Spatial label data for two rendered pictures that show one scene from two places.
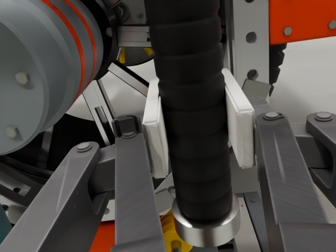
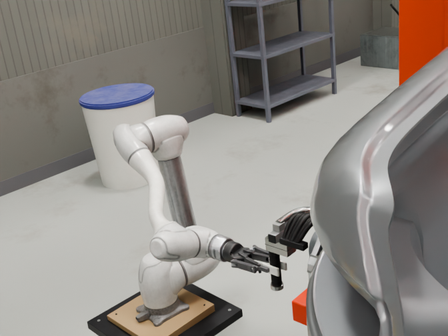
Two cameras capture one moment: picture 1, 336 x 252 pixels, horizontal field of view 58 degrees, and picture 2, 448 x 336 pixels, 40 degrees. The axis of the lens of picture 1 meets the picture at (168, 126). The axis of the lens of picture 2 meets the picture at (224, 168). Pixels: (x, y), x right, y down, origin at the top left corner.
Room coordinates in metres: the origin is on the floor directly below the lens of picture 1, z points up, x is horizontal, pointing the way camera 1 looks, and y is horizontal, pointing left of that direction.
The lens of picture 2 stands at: (1.18, -1.47, 1.93)
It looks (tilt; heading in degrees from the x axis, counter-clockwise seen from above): 22 degrees down; 129
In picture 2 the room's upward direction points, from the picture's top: 7 degrees counter-clockwise
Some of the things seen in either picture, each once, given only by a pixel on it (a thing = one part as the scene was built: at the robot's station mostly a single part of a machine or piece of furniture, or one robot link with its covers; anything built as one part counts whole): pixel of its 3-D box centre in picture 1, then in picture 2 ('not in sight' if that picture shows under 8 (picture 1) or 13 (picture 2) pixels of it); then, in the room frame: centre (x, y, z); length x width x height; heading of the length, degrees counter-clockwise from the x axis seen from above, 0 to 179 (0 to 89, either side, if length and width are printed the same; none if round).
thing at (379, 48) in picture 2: not in sight; (397, 33); (-1.73, 5.60, 0.39); 0.82 x 0.65 x 0.79; 171
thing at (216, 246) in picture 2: not in sight; (223, 248); (-0.08, 0.00, 0.83); 0.09 x 0.06 x 0.09; 86
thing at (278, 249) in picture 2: not in sight; (280, 243); (0.19, -0.02, 0.93); 0.09 x 0.05 x 0.05; 175
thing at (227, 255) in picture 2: not in sight; (238, 254); (0.00, 0.00, 0.83); 0.09 x 0.08 x 0.07; 176
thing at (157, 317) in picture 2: not in sight; (158, 306); (-0.57, 0.09, 0.36); 0.22 x 0.18 x 0.06; 75
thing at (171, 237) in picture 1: (175, 196); not in sight; (0.50, 0.01, 0.51); 0.29 x 0.06 x 0.06; 175
